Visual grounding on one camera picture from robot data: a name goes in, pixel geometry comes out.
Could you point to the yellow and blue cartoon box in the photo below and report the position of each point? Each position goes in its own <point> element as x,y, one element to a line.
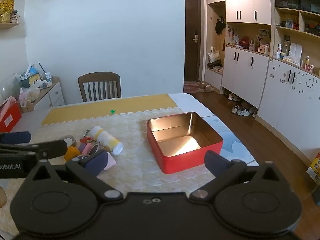
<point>31,78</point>

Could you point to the wooden wall shelf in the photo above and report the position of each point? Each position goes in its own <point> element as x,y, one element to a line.
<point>10,25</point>

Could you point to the red cardboard box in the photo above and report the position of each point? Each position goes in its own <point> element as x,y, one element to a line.
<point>10,118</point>

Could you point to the white cup with blue print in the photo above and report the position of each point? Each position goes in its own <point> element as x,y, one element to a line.
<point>48,78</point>

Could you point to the yellow carton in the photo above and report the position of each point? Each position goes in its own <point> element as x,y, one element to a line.
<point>314,170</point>

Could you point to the pale shoe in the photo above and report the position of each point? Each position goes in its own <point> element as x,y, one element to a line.
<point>230,96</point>
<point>237,98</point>

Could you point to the white plastic bottle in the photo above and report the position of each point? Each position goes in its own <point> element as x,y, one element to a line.
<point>279,51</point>

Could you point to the pale plastic bag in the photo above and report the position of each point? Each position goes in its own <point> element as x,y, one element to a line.
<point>30,95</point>

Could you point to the small black item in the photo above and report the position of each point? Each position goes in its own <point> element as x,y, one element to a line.
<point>81,157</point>

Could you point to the pink roll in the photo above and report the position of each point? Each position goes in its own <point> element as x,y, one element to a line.
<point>88,148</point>

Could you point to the dark brown door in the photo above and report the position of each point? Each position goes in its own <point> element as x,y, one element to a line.
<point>191,60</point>

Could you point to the brown slipper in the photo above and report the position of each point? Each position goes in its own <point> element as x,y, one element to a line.
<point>209,88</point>

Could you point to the yellow table mat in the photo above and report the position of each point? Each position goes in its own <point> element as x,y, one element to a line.
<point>100,108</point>

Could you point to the orange ball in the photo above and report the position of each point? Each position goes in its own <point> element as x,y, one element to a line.
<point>72,153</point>

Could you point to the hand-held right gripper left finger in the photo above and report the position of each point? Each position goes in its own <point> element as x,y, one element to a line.
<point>96,163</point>

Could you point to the red candy wrapper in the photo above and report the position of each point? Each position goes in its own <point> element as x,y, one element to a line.
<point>86,139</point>

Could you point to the white sneaker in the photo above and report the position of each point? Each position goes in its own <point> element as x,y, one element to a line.
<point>243,112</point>
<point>235,110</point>

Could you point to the red tin box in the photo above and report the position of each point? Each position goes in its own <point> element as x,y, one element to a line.
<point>185,163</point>

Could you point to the red cap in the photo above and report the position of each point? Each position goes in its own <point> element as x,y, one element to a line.
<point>244,42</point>

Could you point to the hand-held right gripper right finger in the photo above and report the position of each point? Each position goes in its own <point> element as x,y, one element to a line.
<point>212,162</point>

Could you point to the white bottle with yellow label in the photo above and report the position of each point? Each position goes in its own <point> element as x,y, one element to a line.
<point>106,138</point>

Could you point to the patterned doormat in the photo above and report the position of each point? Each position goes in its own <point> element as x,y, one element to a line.
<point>193,87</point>

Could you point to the white sideboard with wooden top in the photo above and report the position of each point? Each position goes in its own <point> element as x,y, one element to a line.
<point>55,95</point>

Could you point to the packing tape roll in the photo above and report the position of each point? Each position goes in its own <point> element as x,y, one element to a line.
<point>71,140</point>

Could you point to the white and wood wall cabinet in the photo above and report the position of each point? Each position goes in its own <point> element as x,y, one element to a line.
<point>245,65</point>

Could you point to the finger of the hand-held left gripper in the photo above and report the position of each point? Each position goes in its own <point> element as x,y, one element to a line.
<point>15,137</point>
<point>53,148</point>

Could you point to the wooden chair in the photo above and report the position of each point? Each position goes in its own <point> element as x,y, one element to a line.
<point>100,76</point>

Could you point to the yellow ornament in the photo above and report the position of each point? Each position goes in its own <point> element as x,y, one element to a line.
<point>5,8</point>

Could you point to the cream patterned table cloth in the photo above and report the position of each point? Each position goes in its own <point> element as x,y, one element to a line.
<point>135,160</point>

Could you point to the purple block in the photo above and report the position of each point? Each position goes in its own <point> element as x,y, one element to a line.
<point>82,148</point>

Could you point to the white tote bag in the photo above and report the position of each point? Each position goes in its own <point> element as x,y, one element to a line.
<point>214,56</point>

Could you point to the silver nail clipper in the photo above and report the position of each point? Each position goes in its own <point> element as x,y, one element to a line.
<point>87,133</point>

